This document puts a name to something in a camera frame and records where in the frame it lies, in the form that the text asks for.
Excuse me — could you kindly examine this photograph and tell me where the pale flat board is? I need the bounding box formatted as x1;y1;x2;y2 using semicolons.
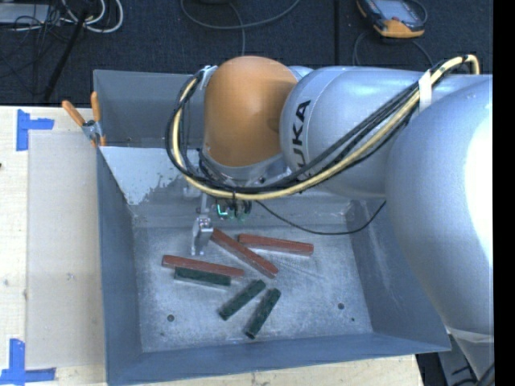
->
24;129;106;370

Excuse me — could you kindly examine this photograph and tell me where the grey metal bin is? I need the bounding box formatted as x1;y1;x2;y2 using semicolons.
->
92;68;452;386

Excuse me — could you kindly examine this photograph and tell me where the dark green flat block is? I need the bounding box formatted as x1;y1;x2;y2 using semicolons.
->
173;266;233;289
218;279;267;322
244;287;282;340

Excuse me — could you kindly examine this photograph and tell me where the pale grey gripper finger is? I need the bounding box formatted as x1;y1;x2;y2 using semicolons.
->
190;216;204;257
199;217;214;256

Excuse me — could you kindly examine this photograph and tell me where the red-brown flat block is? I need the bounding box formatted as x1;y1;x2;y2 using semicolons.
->
161;254;245;279
237;233;315;257
208;228;280;280

